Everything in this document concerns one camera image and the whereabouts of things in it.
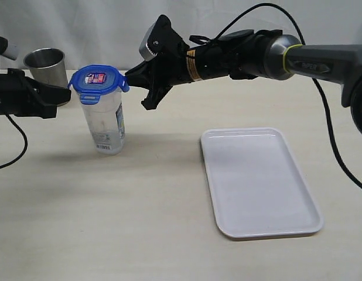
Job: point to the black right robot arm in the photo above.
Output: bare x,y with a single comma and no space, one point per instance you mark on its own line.
243,55

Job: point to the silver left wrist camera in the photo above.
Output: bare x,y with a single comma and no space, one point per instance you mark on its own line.
11,52

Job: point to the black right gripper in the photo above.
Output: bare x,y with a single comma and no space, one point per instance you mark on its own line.
168,68

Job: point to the clear plastic tall container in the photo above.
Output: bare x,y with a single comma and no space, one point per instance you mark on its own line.
105,120

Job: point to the white rectangular tray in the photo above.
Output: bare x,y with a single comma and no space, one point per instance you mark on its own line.
256,187

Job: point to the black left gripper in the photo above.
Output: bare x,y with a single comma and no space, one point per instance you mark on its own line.
17,93

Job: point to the stainless steel cup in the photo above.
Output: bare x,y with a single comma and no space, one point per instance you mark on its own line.
47,66

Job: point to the blue container lid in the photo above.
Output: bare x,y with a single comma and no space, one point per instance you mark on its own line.
95,81

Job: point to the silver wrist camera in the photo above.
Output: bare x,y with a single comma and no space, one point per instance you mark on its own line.
150,45
11,52

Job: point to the white backdrop curtain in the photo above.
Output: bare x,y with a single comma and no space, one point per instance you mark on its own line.
110,32

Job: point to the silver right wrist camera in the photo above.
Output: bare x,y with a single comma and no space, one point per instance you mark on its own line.
150,45

